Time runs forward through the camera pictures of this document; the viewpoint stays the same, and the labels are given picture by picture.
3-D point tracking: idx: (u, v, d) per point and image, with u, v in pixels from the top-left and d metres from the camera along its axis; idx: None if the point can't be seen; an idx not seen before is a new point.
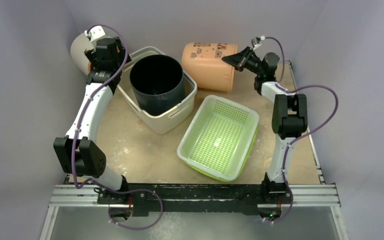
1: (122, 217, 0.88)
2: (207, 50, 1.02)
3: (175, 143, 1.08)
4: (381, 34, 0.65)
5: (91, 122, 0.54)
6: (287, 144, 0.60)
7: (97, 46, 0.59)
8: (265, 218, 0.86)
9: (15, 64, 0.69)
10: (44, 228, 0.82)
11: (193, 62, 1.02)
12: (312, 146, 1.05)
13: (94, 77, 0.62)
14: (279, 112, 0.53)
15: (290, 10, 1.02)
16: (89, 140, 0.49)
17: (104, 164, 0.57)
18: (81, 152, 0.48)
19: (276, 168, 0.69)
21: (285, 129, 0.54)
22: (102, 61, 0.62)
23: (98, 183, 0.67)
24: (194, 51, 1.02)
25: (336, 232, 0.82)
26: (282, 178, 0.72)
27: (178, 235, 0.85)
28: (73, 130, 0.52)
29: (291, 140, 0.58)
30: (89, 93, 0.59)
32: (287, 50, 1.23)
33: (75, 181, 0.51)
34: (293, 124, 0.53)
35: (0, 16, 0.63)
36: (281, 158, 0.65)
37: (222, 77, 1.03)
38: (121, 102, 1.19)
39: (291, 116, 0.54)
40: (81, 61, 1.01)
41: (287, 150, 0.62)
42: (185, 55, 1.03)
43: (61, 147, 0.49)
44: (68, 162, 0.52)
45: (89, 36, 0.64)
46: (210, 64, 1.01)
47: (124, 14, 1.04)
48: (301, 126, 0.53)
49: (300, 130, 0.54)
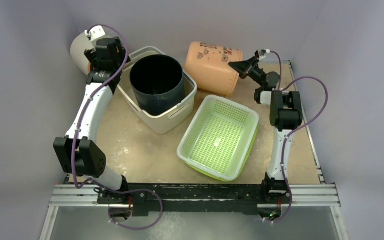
1: (122, 217, 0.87)
2: (213, 52, 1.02)
3: (175, 143, 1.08)
4: (381, 34, 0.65)
5: (91, 122, 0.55)
6: (285, 137, 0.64)
7: (97, 46, 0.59)
8: (265, 218, 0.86)
9: (15, 64, 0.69)
10: (44, 229, 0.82)
11: (200, 62, 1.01)
12: (312, 146, 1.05)
13: (94, 77, 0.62)
14: (276, 106, 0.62)
15: (290, 10, 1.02)
16: (89, 140, 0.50)
17: (104, 164, 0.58)
18: (80, 152, 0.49)
19: (275, 164, 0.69)
21: (282, 121, 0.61)
22: (102, 61, 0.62)
23: (98, 183, 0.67)
24: (201, 51, 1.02)
25: (336, 232, 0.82)
26: (282, 175, 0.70)
27: (178, 235, 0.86)
28: (73, 130, 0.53)
29: (289, 133, 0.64)
30: (89, 93, 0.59)
32: (287, 50, 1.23)
33: (75, 181, 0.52)
34: (289, 115, 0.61)
35: (0, 16, 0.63)
36: (280, 152, 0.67)
37: (226, 81, 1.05)
38: (121, 102, 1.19)
39: (287, 110, 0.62)
40: (82, 61, 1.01)
41: (285, 143, 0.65)
42: (191, 54, 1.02)
43: (61, 147, 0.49)
44: (68, 162, 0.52)
45: (89, 36, 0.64)
46: (215, 67, 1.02)
47: (124, 14, 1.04)
48: (296, 118, 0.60)
49: (295, 123, 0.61)
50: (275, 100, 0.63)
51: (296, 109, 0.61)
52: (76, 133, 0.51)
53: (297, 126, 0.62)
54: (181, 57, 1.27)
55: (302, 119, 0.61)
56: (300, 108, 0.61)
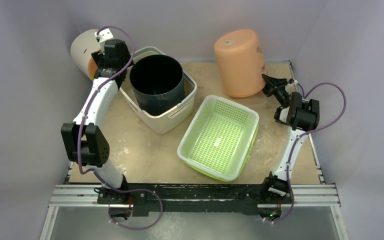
1: (122, 217, 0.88)
2: (261, 56, 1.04)
3: (175, 143, 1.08)
4: (382, 33, 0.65)
5: (98, 111, 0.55)
6: (297, 136, 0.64)
7: (106, 45, 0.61)
8: (265, 218, 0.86)
9: (15, 64, 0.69)
10: (44, 229, 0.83)
11: (251, 56, 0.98)
12: (312, 146, 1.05)
13: (101, 73, 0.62)
14: (294, 105, 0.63)
15: (290, 10, 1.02)
16: (95, 126, 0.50)
17: (107, 153, 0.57)
18: (87, 138, 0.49)
19: (281, 162, 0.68)
21: (297, 120, 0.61)
22: (110, 59, 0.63)
23: (99, 177, 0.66)
24: (258, 46, 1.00)
25: (336, 232, 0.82)
26: (285, 175, 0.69)
27: (178, 235, 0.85)
28: (80, 117, 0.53)
29: (302, 133, 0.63)
30: (96, 85, 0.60)
32: (287, 49, 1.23)
33: (79, 168, 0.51)
34: (304, 115, 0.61)
35: (0, 17, 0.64)
36: (287, 152, 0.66)
37: (250, 86, 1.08)
38: (121, 102, 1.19)
39: (304, 112, 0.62)
40: (82, 61, 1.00)
41: (295, 144, 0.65)
42: (253, 43, 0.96)
43: (68, 132, 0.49)
44: (73, 148, 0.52)
45: (98, 38, 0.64)
46: (256, 69, 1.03)
47: (125, 14, 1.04)
48: (312, 121, 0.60)
49: (311, 124, 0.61)
50: (295, 100, 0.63)
51: (314, 113, 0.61)
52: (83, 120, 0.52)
53: (310, 129, 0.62)
54: (181, 57, 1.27)
55: (317, 123, 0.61)
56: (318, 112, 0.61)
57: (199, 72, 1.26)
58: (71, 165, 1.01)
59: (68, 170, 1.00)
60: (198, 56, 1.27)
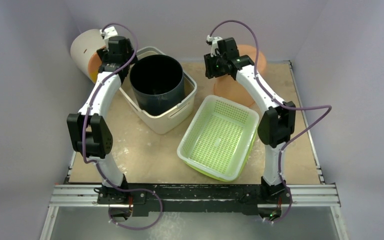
1: (122, 217, 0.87)
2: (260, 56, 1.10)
3: (175, 143, 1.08)
4: (381, 33, 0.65)
5: (102, 103, 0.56)
6: (279, 149, 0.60)
7: (109, 41, 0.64)
8: (265, 218, 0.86)
9: (16, 64, 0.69)
10: (44, 229, 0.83)
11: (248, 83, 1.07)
12: (312, 146, 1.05)
13: (105, 67, 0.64)
14: (269, 130, 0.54)
15: (290, 9, 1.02)
16: (99, 116, 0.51)
17: (111, 144, 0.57)
18: (92, 128, 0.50)
19: (273, 173, 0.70)
21: (276, 140, 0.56)
22: (113, 55, 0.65)
23: (102, 173, 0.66)
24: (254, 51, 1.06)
25: (336, 232, 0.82)
26: (280, 180, 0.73)
27: (178, 235, 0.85)
28: (85, 108, 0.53)
29: (283, 145, 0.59)
30: (100, 79, 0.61)
32: (288, 49, 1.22)
33: (84, 158, 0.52)
34: (284, 133, 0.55)
35: (1, 17, 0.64)
36: (276, 163, 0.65)
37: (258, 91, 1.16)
38: (121, 102, 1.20)
39: (280, 130, 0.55)
40: (82, 61, 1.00)
41: (280, 155, 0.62)
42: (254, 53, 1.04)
43: (73, 123, 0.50)
44: (78, 137, 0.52)
45: (103, 35, 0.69)
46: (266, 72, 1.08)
47: (125, 14, 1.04)
48: (289, 133, 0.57)
49: (289, 136, 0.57)
50: (269, 123, 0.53)
51: (290, 126, 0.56)
52: (88, 110, 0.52)
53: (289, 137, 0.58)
54: (181, 57, 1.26)
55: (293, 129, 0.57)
56: (292, 123, 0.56)
57: (200, 72, 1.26)
58: (71, 165, 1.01)
59: (68, 170, 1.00)
60: (198, 56, 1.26)
